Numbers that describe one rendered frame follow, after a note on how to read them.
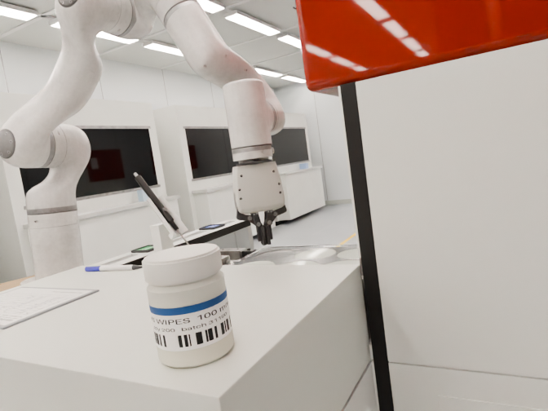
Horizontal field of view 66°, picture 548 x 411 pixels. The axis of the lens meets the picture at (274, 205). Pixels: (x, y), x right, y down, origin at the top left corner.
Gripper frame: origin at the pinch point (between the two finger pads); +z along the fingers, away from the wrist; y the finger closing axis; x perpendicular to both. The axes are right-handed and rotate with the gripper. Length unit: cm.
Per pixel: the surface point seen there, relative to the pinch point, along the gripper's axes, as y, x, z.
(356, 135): -8.9, 31.6, -16.8
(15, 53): 160, -423, -166
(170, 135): 14, -473, -65
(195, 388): 17, 54, 1
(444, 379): -14.9, 37.0, 17.7
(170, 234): 18.4, 13.3, -5.2
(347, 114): -8.2, 31.0, -19.9
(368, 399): -5.3, 32.7, 20.3
